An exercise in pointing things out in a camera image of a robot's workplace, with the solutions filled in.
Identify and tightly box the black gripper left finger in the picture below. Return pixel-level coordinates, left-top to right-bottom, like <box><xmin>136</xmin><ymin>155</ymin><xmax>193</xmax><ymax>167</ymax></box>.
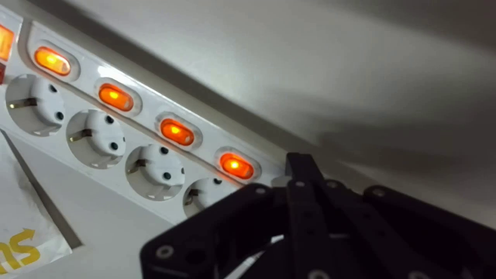
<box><xmin>137</xmin><ymin>152</ymin><xmax>311</xmax><ymax>279</ymax></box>

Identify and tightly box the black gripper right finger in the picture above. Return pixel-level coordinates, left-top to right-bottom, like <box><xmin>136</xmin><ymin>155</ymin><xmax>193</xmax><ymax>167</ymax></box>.
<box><xmin>300</xmin><ymin>152</ymin><xmax>496</xmax><ymax>279</ymax></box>

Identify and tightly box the white multi-socket power strip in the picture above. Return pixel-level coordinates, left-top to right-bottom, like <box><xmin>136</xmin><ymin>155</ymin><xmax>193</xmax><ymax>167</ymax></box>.
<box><xmin>0</xmin><ymin>4</ymin><xmax>291</xmax><ymax>226</ymax></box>

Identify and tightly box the white sachet yellow print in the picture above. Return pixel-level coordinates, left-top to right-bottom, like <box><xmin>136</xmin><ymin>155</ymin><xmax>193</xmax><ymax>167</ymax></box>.
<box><xmin>0</xmin><ymin>128</ymin><xmax>83</xmax><ymax>276</ymax></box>

